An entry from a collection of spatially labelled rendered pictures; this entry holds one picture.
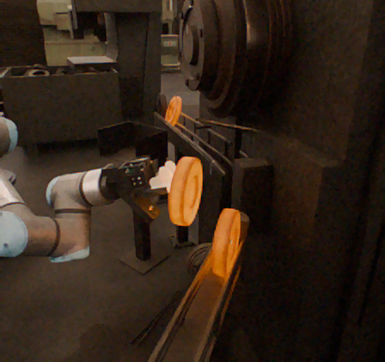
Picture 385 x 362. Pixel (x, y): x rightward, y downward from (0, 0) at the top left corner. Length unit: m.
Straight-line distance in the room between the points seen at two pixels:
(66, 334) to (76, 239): 0.83
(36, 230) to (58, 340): 0.89
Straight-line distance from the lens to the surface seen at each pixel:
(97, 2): 3.68
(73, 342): 1.62
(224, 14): 1.03
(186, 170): 0.73
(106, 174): 0.85
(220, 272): 0.79
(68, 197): 0.90
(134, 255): 1.97
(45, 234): 0.83
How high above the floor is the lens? 1.18
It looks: 24 degrees down
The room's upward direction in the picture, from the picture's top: straight up
